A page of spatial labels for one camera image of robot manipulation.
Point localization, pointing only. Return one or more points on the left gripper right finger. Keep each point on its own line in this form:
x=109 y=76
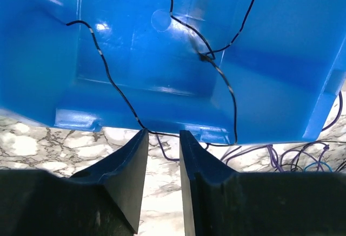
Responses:
x=218 y=200

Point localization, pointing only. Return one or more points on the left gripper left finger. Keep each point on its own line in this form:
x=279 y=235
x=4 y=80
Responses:
x=103 y=199

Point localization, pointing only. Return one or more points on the blue bin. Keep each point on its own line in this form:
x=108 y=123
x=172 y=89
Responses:
x=228 y=71

